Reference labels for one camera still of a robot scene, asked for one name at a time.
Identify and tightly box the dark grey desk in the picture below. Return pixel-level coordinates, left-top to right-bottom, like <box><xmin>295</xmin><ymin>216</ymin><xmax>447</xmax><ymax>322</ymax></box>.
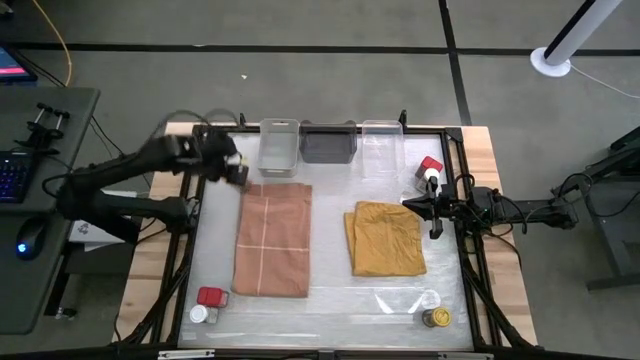
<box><xmin>0</xmin><ymin>86</ymin><xmax>101</xmax><ymax>335</ymax></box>

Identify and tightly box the yellow folded cloth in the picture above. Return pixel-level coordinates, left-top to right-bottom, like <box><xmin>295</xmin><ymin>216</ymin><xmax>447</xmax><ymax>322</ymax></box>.
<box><xmin>343</xmin><ymin>200</ymin><xmax>428</xmax><ymax>278</ymax></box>

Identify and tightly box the white plastic bin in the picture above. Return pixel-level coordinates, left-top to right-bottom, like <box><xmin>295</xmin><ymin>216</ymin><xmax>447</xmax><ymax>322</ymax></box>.
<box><xmin>257</xmin><ymin>117</ymin><xmax>301</xmax><ymax>179</ymax></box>

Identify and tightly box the white floor cable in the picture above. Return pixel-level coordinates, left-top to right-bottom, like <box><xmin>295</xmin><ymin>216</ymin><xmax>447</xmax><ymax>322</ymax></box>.
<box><xmin>569</xmin><ymin>63</ymin><xmax>640</xmax><ymax>100</ymax></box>

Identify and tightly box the silver metal bracket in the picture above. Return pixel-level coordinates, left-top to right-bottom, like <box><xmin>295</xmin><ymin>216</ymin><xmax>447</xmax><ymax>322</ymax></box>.
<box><xmin>157</xmin><ymin>348</ymin><xmax>216</xmax><ymax>360</ymax></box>

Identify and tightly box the pink folded cloth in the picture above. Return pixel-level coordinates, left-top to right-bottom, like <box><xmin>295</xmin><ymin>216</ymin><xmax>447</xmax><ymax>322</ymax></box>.
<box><xmin>232</xmin><ymin>182</ymin><xmax>314</xmax><ymax>299</ymax></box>

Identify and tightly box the yellow-lid chili spice jar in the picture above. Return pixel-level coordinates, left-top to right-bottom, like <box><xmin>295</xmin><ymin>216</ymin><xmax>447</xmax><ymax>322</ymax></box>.
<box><xmin>421</xmin><ymin>306</ymin><xmax>453</xmax><ymax>329</ymax></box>

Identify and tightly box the clear plastic bin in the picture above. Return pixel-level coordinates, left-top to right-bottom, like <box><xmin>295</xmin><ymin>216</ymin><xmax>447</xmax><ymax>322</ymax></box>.
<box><xmin>360</xmin><ymin>118</ymin><xmax>406</xmax><ymax>181</ymax></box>

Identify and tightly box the black computer mouse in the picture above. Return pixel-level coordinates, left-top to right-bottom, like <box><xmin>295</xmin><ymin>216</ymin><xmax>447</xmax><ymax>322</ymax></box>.
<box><xmin>14</xmin><ymin>216</ymin><xmax>49</xmax><ymax>262</ymax></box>

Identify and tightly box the white pole stand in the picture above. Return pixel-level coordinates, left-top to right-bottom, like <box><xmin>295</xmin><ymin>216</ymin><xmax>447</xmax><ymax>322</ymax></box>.
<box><xmin>529</xmin><ymin>0</ymin><xmax>626</xmax><ymax>79</ymax></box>

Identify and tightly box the white paper sheet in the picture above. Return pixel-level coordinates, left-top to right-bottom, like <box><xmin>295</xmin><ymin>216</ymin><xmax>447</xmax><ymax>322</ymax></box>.
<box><xmin>68</xmin><ymin>189</ymin><xmax>132</xmax><ymax>253</ymax></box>

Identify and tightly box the red-lid patterned spice tin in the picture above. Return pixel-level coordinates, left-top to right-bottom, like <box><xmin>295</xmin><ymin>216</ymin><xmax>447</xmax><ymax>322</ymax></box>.
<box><xmin>414</xmin><ymin>155</ymin><xmax>445</xmax><ymax>182</ymax></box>
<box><xmin>196</xmin><ymin>285</ymin><xmax>231</xmax><ymax>309</ymax></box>

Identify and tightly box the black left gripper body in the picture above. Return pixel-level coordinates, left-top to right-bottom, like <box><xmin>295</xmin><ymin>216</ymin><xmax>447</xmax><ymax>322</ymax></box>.
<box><xmin>192</xmin><ymin>130</ymin><xmax>230</xmax><ymax>184</ymax></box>

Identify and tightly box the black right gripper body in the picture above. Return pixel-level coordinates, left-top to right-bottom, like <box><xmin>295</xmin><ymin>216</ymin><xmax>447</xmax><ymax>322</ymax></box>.
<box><xmin>427</xmin><ymin>175</ymin><xmax>474</xmax><ymax>240</ymax></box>

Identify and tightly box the white translucent table sheet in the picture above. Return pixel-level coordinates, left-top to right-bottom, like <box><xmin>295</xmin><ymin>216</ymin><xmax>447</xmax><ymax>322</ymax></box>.
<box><xmin>177</xmin><ymin>130</ymin><xmax>475</xmax><ymax>351</ymax></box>

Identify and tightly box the black aluminium table frame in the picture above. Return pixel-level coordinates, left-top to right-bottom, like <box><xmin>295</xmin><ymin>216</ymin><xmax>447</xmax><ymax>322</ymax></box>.
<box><xmin>119</xmin><ymin>109</ymin><xmax>539</xmax><ymax>360</ymax></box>

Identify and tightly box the black clamp stand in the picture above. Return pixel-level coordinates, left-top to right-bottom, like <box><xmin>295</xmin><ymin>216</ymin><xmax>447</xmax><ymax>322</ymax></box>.
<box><xmin>13</xmin><ymin>101</ymin><xmax>71</xmax><ymax>151</ymax></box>

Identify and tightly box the backlit black keyboard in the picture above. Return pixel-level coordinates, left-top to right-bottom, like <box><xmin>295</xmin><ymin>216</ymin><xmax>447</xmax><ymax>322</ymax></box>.
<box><xmin>0</xmin><ymin>151</ymin><xmax>34</xmax><ymax>205</ymax></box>

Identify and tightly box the yellow floor cable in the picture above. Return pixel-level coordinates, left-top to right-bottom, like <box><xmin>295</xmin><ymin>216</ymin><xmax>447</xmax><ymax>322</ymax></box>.
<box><xmin>30</xmin><ymin>0</ymin><xmax>74</xmax><ymax>87</ymax></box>

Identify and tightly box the grey plastic bin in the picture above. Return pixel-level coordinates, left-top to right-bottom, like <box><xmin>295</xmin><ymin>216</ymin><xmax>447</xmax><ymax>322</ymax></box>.
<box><xmin>298</xmin><ymin>119</ymin><xmax>359</xmax><ymax>165</ymax></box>

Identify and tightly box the black computer monitor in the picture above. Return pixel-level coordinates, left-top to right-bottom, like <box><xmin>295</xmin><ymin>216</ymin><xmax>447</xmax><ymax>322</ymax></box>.
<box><xmin>0</xmin><ymin>45</ymin><xmax>39</xmax><ymax>84</ymax></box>

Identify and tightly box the black metal stand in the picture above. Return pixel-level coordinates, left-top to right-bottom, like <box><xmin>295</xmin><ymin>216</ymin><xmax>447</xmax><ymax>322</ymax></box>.
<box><xmin>552</xmin><ymin>127</ymin><xmax>640</xmax><ymax>292</ymax></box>

